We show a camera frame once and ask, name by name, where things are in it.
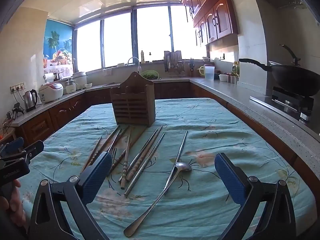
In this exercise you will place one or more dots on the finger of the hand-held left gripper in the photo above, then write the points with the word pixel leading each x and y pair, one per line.
pixel 33 150
pixel 13 145

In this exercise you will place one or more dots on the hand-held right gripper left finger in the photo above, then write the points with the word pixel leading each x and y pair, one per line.
pixel 100 173

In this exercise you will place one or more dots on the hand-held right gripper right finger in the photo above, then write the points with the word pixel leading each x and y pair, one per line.
pixel 230 180

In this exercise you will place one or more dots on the wooden chopstick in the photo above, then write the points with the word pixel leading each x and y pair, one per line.
pixel 122 143
pixel 126 155
pixel 143 156
pixel 92 152
pixel 106 142

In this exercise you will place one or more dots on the metal fork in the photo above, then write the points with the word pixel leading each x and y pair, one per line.
pixel 114 155

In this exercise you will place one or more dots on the metal chopstick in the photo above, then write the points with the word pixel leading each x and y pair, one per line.
pixel 138 156
pixel 147 161
pixel 182 147

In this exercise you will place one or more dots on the tall utensils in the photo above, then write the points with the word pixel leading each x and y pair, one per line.
pixel 183 167

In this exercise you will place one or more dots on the wooden utensil holder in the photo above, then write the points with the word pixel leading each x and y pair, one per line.
pixel 135 105

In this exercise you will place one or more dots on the person's left hand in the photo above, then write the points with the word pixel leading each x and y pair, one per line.
pixel 13 207

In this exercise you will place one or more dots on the wooden lower cabinets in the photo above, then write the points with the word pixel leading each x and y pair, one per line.
pixel 37 127

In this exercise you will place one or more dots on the wooden cabinets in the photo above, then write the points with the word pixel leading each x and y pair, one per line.
pixel 220 20
pixel 37 127

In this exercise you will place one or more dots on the small black tripod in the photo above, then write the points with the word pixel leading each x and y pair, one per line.
pixel 17 107

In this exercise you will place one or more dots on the steel electric kettle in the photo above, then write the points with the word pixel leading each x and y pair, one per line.
pixel 29 100

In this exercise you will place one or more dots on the teal floral tablecloth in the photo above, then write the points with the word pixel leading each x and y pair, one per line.
pixel 212 130

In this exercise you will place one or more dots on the white and red rice cooker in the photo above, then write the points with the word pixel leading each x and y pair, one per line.
pixel 51 93

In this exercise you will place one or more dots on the small white steamer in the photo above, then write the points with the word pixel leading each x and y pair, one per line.
pixel 70 87

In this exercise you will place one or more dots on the paper towel roll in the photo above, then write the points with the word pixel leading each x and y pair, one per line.
pixel 49 77

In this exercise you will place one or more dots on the large white cooker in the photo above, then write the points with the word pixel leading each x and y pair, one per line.
pixel 80 80

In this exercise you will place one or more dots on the gas stove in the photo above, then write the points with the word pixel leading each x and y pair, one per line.
pixel 292 102

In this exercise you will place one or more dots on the white cloth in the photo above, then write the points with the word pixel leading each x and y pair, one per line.
pixel 108 72

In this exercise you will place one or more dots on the white seasoning container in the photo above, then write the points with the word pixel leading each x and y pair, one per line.
pixel 222 78

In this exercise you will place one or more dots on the white and green pitcher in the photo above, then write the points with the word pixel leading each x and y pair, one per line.
pixel 209 73

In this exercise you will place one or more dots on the green colander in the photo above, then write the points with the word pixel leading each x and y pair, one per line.
pixel 150 75

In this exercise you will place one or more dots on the cooking oil bottle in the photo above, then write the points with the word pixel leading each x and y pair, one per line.
pixel 236 68

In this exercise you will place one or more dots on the dark kitchen tool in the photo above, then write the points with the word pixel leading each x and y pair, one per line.
pixel 191 67

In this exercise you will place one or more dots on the black wok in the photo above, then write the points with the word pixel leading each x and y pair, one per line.
pixel 295 80

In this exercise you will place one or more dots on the curved sink faucet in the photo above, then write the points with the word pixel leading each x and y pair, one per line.
pixel 133 58

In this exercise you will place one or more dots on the tall pale bottle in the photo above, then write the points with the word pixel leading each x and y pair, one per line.
pixel 142 57

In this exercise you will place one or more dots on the dish rack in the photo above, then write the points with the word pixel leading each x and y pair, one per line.
pixel 173 65

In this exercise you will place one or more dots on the kitchen window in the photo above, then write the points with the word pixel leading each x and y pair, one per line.
pixel 117 40

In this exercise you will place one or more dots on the wooden upper cabinets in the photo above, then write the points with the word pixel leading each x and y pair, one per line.
pixel 220 20

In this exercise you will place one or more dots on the wall sockets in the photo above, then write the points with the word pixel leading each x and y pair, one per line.
pixel 17 87

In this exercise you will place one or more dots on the tropical fruit wall poster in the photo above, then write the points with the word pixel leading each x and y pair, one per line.
pixel 57 42

